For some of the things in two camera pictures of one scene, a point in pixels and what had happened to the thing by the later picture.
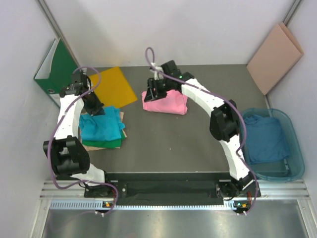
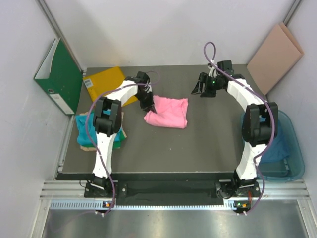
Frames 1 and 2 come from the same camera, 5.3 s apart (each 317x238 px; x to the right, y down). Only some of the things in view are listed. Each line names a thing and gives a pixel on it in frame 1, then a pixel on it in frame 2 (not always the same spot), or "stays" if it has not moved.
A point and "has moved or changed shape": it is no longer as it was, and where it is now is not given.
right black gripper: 151,94 to 204,79
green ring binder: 55,72 stays
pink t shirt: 174,102 has moved or changed shape
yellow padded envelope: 114,91 stays
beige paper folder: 275,60 stays
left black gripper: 98,109 to 148,106
